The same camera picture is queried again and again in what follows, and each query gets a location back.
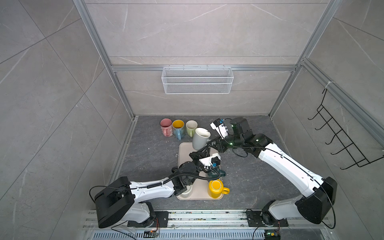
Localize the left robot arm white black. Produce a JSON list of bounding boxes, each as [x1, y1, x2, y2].
[[91, 149, 221, 229]]

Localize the black wire hook rack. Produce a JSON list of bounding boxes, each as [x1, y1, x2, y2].
[[308, 89, 384, 170]]

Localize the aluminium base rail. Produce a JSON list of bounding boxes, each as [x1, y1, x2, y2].
[[81, 209, 338, 240]]

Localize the white mug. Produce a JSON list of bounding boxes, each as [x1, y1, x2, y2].
[[180, 185, 193, 198]]

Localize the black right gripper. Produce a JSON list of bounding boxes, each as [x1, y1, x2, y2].
[[206, 133, 244, 153]]

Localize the beige plastic tray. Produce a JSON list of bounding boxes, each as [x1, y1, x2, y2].
[[177, 143, 224, 201]]

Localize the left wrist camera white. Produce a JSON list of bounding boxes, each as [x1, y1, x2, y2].
[[199, 153, 221, 170]]

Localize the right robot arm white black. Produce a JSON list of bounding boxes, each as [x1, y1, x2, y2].
[[209, 117, 338, 226]]

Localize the light green mug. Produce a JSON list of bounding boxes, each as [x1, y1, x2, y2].
[[186, 120, 198, 138]]

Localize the white wire mesh basket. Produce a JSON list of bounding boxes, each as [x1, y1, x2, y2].
[[162, 67, 234, 95]]

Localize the blue butterfly mug yellow inside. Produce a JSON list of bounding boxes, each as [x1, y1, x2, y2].
[[172, 120, 186, 141]]

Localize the grey mug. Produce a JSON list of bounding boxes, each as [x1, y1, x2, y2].
[[193, 128, 211, 151]]

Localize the pink mug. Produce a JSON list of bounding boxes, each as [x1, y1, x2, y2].
[[160, 118, 174, 137]]

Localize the dark green mug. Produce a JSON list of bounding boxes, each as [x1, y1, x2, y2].
[[208, 168, 226, 178]]

